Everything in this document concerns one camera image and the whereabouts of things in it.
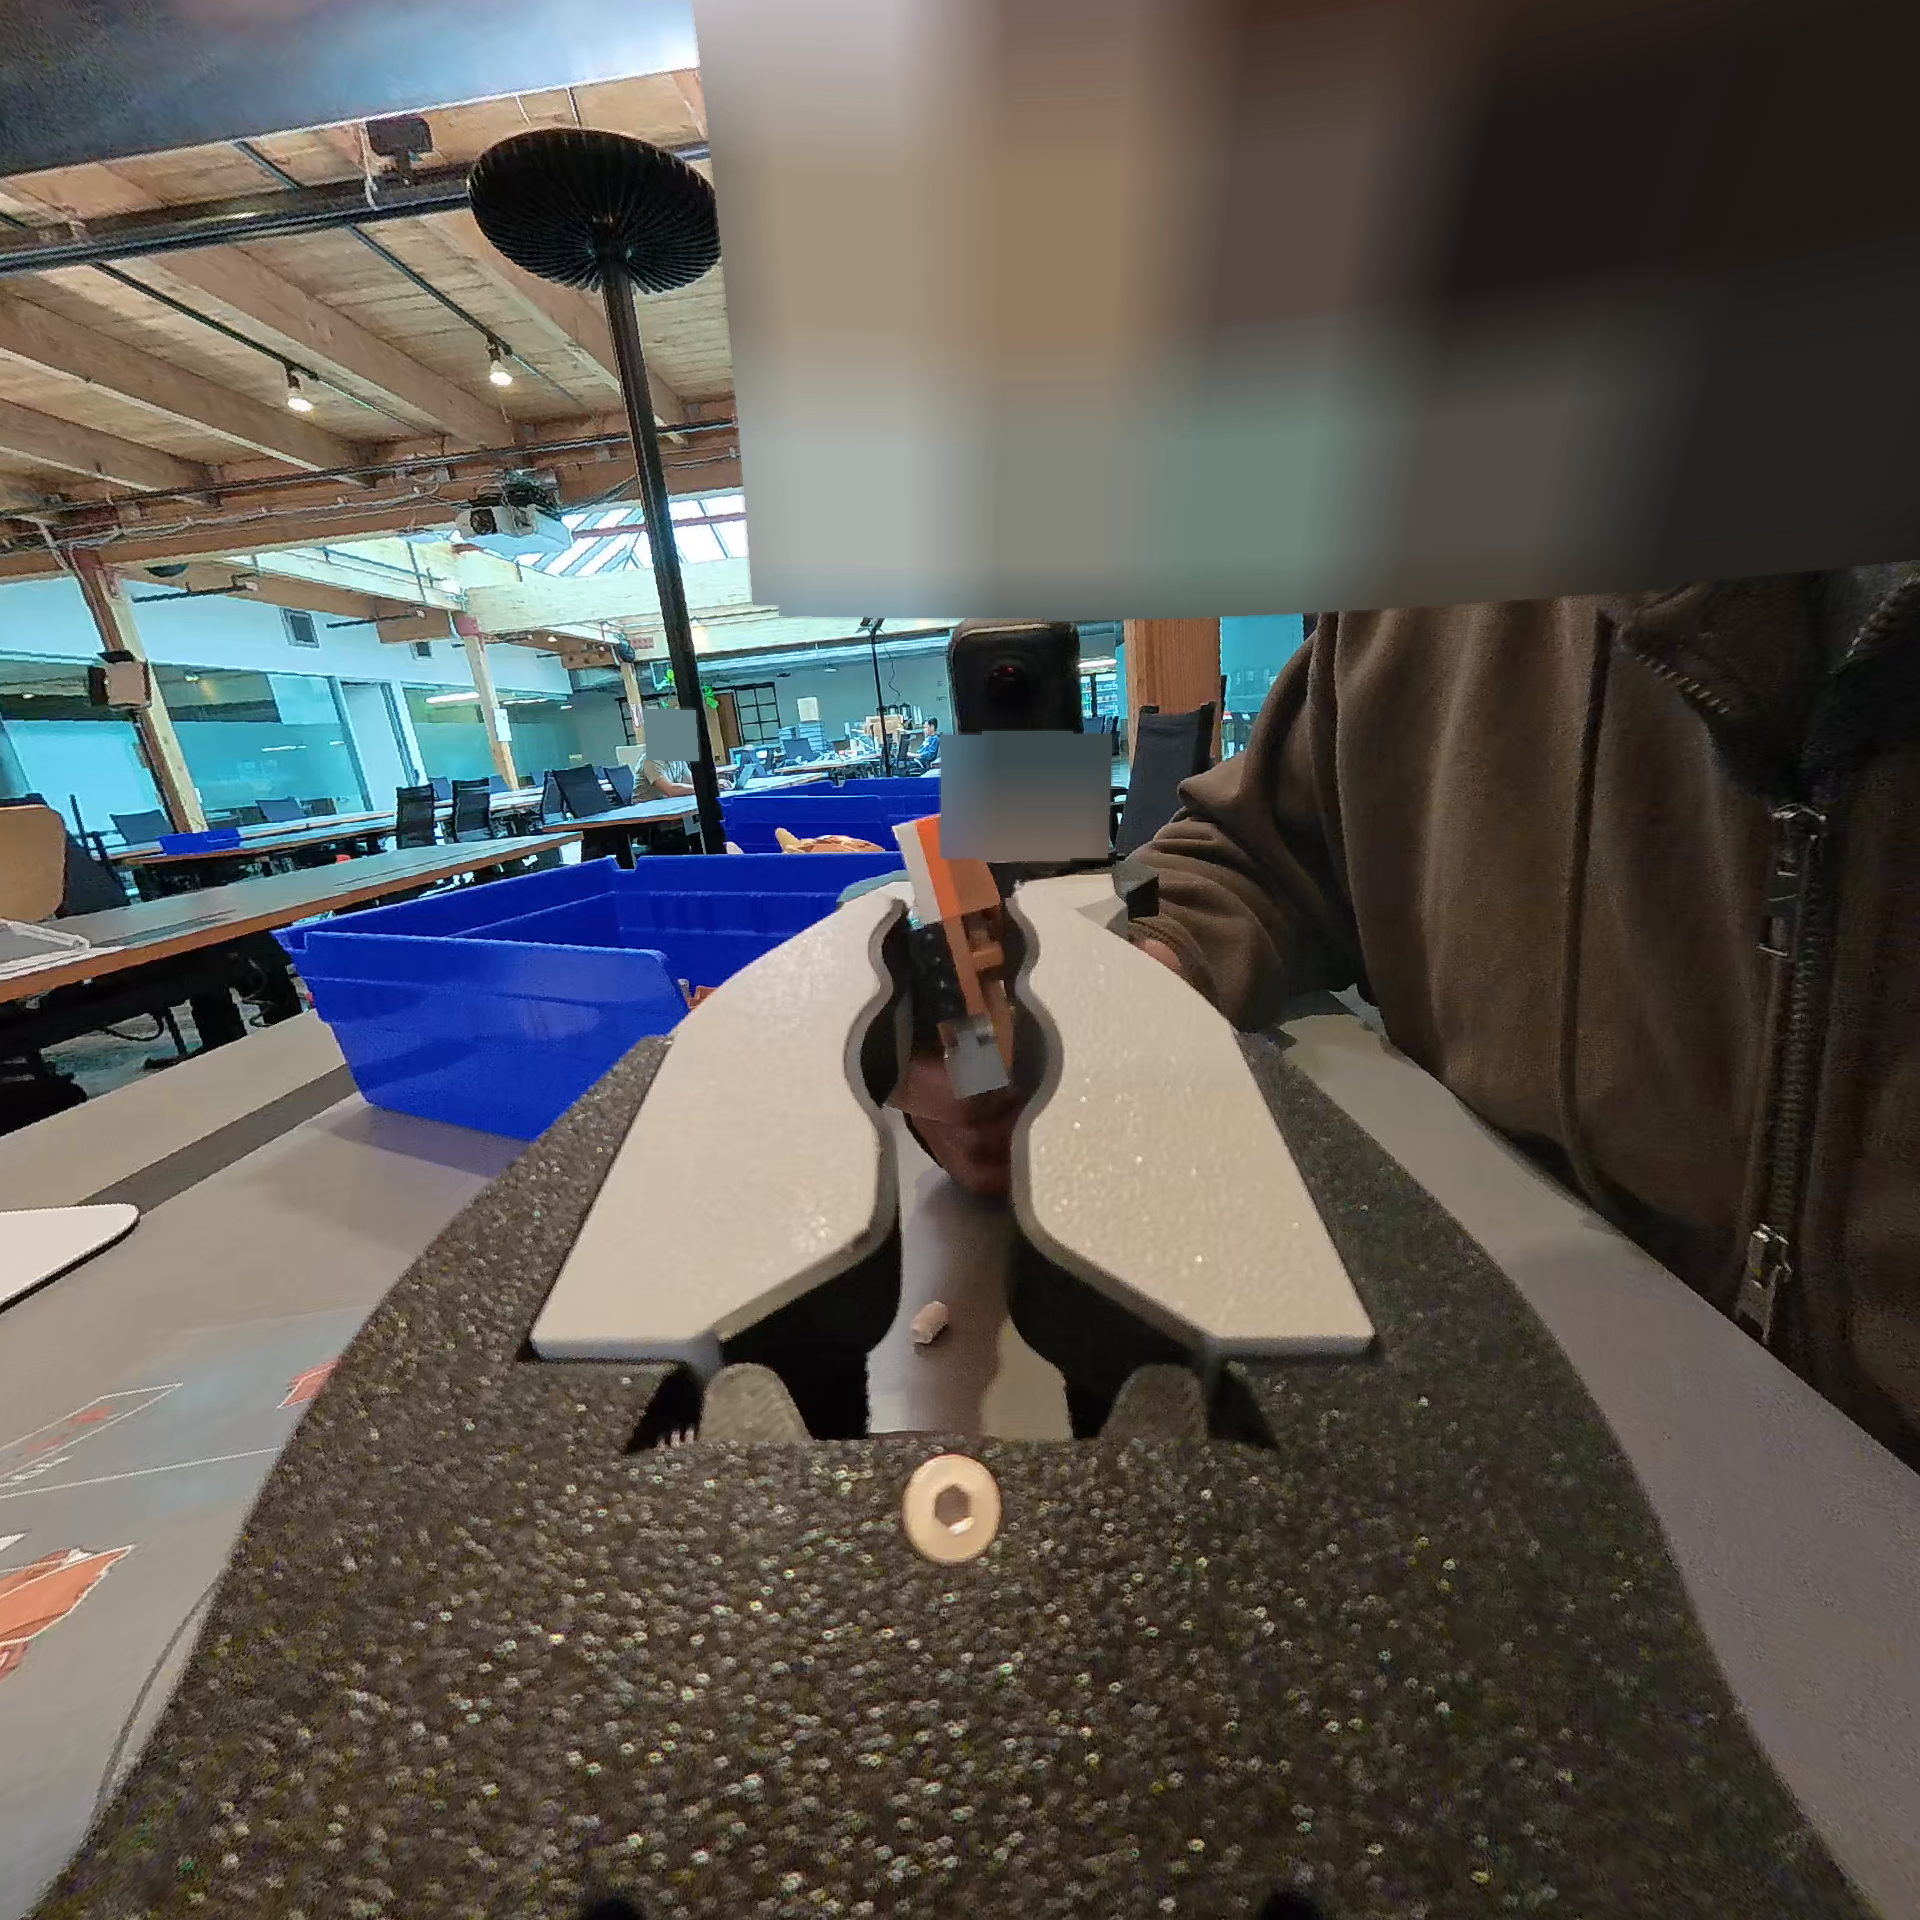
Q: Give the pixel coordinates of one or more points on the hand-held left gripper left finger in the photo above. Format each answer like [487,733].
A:
[722,1186]

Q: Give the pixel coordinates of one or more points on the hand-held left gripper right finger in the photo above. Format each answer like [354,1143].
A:
[1186,1186]

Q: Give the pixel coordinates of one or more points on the small white brick peg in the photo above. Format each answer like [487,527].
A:
[928,1325]

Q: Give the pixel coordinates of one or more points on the small brown brick assembly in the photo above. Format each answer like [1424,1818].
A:
[960,974]

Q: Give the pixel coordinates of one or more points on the grey desk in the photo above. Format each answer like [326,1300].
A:
[271,1245]

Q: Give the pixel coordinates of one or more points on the person's right hand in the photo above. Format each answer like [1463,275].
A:
[968,1149]

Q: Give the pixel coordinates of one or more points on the black folding chair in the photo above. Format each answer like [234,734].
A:
[1162,774]

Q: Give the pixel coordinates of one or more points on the blue plastic bin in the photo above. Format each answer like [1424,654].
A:
[811,811]
[494,1021]

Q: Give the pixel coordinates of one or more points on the tan brick pile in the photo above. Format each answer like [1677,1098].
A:
[827,839]

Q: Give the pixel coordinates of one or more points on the row of black office chairs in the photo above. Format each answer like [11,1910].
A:
[452,811]

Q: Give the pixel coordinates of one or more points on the long wooden office table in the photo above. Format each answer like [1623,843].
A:
[347,885]

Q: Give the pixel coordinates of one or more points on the ceiling projector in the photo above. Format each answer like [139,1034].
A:
[510,518]

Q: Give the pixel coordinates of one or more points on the black floor lamp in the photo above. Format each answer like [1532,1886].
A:
[592,212]

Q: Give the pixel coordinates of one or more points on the white flat pad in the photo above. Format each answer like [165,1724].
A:
[54,1254]

